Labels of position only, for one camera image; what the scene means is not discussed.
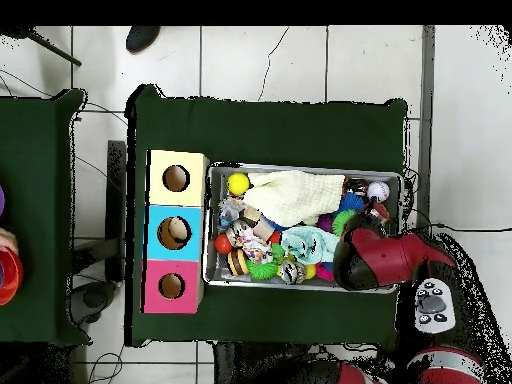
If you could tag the orange plastic bowl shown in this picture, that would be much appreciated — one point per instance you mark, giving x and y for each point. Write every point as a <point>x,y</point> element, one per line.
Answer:
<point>10,280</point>

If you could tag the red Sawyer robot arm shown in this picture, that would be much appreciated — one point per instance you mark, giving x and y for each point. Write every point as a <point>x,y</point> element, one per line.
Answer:
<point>384,256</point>

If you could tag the shallow clear mesh bin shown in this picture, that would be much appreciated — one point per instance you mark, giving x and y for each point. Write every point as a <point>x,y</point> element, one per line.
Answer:
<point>214,188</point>

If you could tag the wooden three-hole sorting box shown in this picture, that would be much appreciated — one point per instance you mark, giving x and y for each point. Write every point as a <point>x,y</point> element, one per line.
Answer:
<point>192,248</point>

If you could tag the person's hand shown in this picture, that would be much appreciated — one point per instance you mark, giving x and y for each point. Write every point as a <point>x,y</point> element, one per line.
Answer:
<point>8,239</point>

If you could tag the white baseball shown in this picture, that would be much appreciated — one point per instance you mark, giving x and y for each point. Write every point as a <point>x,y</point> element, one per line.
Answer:
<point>378,191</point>

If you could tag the blue spiky ball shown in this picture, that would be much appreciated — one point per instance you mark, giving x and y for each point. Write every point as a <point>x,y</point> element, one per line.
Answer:
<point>352,202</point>

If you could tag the large green spiky ball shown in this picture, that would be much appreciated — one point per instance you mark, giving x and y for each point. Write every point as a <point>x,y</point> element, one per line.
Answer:
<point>340,222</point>

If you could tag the mint green cloth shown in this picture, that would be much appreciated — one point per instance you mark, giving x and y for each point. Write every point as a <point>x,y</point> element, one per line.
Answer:
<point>308,244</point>

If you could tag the cream muslin cloth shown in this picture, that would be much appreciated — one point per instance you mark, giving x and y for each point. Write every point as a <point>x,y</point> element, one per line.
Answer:
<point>292,198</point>

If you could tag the dark green tablecloth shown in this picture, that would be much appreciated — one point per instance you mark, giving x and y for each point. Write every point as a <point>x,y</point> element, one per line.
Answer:
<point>36,160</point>
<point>272,132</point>

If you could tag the yellow ball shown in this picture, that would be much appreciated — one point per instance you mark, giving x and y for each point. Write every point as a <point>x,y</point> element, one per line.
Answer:
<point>238,184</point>

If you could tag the brown striped burger toy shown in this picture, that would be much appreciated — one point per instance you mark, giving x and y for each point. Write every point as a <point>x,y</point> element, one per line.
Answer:
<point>238,262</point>

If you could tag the red-orange ball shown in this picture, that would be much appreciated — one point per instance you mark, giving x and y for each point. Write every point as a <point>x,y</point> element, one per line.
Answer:
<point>223,244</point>

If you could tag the person's foot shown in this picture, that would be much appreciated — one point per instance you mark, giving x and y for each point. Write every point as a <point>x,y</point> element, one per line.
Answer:
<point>142,38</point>

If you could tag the black tripod leg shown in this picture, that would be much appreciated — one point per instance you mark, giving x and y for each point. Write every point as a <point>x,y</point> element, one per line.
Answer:
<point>52,48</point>

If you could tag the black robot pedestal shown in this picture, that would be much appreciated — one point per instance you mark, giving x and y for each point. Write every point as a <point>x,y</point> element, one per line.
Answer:
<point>256,366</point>

